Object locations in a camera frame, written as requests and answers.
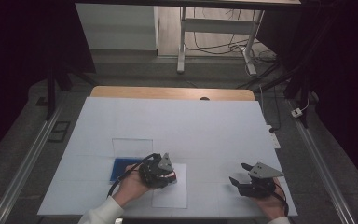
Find blue ink pad case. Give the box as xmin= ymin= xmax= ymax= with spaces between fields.
xmin=109 ymin=137 xmax=154 ymax=184

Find person's white sleeve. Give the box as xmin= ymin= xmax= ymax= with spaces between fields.
xmin=267 ymin=216 xmax=292 ymax=224
xmin=77 ymin=195 xmax=126 ymax=224

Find person's right white sleeve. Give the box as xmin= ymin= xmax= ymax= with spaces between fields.
xmin=267 ymin=216 xmax=292 ymax=224

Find white desk frame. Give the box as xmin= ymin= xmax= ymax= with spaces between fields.
xmin=176 ymin=6 xmax=266 ymax=76

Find white plug adapter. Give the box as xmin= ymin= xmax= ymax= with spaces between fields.
xmin=290 ymin=107 xmax=304 ymax=119

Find black floor cables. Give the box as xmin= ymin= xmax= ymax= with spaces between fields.
xmin=184 ymin=8 xmax=278 ymax=63

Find wooden table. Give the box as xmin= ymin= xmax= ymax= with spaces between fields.
xmin=89 ymin=85 xmax=256 ymax=102

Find person's right hand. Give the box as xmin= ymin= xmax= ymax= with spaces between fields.
xmin=249 ymin=179 xmax=289 ymax=220

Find person's left white sleeve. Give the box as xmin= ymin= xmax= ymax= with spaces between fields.
xmin=77 ymin=195 xmax=126 ymax=224

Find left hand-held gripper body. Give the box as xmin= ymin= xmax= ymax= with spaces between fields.
xmin=138 ymin=152 xmax=175 ymax=189

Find person's left hand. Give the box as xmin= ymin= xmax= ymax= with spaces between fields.
xmin=111 ymin=164 xmax=152 ymax=208

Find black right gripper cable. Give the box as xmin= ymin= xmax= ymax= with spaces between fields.
xmin=272 ymin=179 xmax=290 ymax=217

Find white cabinet panel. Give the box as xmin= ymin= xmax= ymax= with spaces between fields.
xmin=75 ymin=3 xmax=159 ymax=51

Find large white table cover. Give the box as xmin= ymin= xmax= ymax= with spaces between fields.
xmin=36 ymin=96 xmax=299 ymax=218

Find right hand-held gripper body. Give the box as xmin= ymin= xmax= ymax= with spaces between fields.
xmin=238 ymin=161 xmax=285 ymax=199

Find white power strip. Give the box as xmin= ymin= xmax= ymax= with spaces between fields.
xmin=268 ymin=124 xmax=282 ymax=150

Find black floor frame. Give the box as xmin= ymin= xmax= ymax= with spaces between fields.
xmin=48 ymin=120 xmax=72 ymax=144

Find black tripod stand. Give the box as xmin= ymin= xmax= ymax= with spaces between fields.
xmin=236 ymin=55 xmax=313 ymax=129

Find aluminium rail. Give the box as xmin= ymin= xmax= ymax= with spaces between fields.
xmin=286 ymin=98 xmax=357 ymax=224
xmin=0 ymin=104 xmax=63 ymax=224

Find white paper sheet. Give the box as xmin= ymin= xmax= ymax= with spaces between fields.
xmin=151 ymin=162 xmax=188 ymax=210

